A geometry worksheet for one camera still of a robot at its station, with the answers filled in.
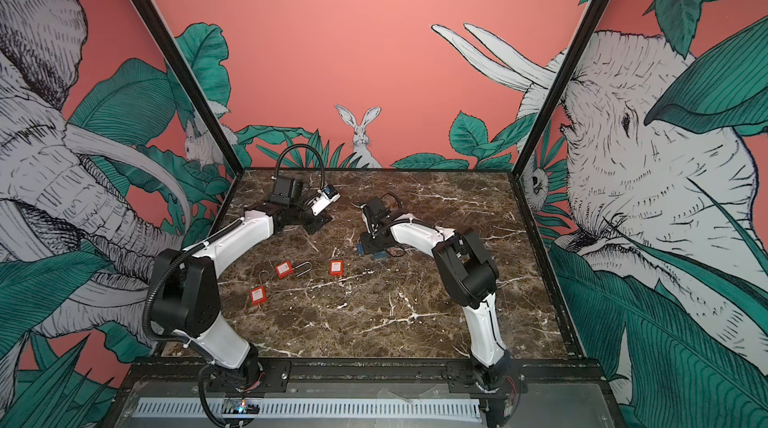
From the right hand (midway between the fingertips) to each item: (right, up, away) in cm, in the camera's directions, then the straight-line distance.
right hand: (363, 243), depth 94 cm
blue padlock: (+6, -4, +1) cm, 7 cm away
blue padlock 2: (0, 0, -8) cm, 8 cm away
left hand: (-11, +12, -4) cm, 17 cm away
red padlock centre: (-8, -8, -2) cm, 11 cm away
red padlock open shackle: (-18, -8, -2) cm, 20 cm away
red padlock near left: (-30, -14, -8) cm, 34 cm away
